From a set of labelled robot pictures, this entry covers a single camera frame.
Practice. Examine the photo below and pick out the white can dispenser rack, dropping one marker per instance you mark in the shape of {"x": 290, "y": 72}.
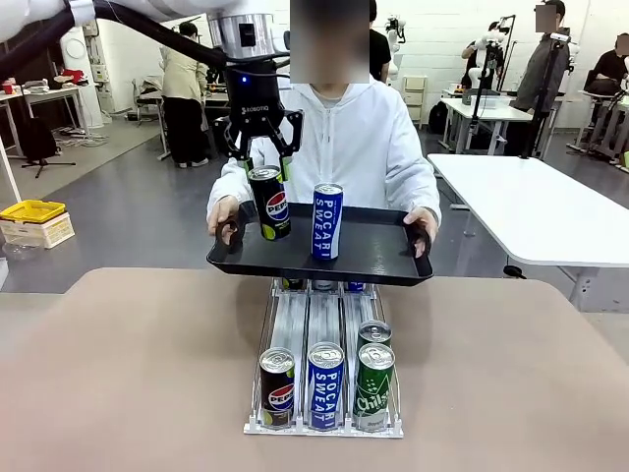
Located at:
{"x": 324, "y": 314}

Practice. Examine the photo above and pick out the man in beige shirt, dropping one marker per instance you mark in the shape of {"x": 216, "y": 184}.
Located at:
{"x": 184, "y": 78}

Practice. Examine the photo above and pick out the white green-lettered soda can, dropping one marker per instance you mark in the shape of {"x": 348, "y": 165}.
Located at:
{"x": 324, "y": 285}

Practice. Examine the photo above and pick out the blue Pocari Sweat can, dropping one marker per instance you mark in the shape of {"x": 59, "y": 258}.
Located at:
{"x": 326, "y": 226}
{"x": 355, "y": 286}
{"x": 325, "y": 388}

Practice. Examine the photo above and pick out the person in white hoodie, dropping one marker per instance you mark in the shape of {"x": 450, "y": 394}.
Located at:
{"x": 354, "y": 147}

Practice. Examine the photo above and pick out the large white table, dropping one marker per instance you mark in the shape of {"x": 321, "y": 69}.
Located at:
{"x": 531, "y": 206}

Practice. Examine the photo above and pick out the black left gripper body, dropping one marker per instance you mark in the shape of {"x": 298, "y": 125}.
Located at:
{"x": 253, "y": 93}

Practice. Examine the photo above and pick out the white drawer unit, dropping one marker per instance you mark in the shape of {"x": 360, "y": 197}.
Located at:
{"x": 415, "y": 98}

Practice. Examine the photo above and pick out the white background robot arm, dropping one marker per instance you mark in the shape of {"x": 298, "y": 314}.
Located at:
{"x": 474, "y": 75}
{"x": 394, "y": 44}

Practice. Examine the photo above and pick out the person in grey jacket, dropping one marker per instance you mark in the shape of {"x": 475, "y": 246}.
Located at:
{"x": 533, "y": 78}

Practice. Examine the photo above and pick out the black backpack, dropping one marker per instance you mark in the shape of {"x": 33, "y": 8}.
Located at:
{"x": 439, "y": 118}

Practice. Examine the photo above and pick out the yellow plastic crate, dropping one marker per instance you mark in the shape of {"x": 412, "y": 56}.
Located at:
{"x": 32, "y": 210}

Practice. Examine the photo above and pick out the black floor tripod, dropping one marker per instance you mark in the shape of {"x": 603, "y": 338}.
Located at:
{"x": 44, "y": 166}

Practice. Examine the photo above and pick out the white frame leg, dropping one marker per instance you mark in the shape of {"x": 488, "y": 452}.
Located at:
{"x": 10, "y": 172}

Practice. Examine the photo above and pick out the seated person in black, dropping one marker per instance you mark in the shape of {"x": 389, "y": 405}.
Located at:
{"x": 609, "y": 69}

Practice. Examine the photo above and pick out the black round floor device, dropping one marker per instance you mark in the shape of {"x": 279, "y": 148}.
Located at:
{"x": 513, "y": 272}

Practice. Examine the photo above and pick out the green Chilsung cider can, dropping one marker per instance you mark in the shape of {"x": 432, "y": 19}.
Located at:
{"x": 374, "y": 333}
{"x": 373, "y": 388}

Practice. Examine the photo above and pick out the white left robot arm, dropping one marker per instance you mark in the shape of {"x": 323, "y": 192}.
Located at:
{"x": 29, "y": 19}

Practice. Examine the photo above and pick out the black serving tray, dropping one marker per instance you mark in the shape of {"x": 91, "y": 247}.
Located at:
{"x": 373, "y": 246}

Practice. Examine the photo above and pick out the white plastic bin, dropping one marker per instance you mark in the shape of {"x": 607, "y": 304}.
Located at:
{"x": 491, "y": 102}

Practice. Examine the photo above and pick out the black Pepsi can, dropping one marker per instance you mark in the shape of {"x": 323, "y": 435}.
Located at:
{"x": 272, "y": 211}
{"x": 276, "y": 393}

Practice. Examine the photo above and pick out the person's left hand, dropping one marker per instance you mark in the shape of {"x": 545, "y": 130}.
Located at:
{"x": 422, "y": 218}

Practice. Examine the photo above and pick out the person's right hand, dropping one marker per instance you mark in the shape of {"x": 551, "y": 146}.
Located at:
{"x": 221, "y": 211}

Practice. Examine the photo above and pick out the person's right forearm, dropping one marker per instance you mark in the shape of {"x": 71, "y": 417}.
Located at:
{"x": 226, "y": 184}

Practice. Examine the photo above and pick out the black equipment bag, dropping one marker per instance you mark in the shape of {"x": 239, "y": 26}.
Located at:
{"x": 37, "y": 140}

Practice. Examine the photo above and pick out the white standing air conditioner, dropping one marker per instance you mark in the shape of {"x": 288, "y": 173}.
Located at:
{"x": 83, "y": 78}

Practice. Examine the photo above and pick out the white plastic crate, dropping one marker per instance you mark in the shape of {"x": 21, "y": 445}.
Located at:
{"x": 44, "y": 233}

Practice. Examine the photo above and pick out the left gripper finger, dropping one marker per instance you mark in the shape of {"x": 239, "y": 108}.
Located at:
{"x": 231, "y": 145}
{"x": 295, "y": 137}

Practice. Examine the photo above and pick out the red cloth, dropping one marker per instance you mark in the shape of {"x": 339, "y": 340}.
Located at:
{"x": 72, "y": 75}

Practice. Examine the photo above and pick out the clear plastic bowl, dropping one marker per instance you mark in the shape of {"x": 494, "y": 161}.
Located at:
{"x": 19, "y": 251}

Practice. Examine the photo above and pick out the red cup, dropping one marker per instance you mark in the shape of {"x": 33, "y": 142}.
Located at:
{"x": 7, "y": 87}

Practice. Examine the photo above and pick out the person in black shirt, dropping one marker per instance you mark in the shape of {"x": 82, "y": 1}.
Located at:
{"x": 472, "y": 54}

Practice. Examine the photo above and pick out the white background table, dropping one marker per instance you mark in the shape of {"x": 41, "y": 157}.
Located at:
{"x": 602, "y": 97}
{"x": 506, "y": 114}
{"x": 54, "y": 90}

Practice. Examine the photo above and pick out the person's left forearm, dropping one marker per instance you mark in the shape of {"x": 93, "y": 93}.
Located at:
{"x": 422, "y": 192}

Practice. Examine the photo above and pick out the bystander in black clothes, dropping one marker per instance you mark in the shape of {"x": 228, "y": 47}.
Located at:
{"x": 379, "y": 49}

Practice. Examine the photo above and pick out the thin black tripod pole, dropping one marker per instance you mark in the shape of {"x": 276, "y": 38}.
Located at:
{"x": 481, "y": 93}

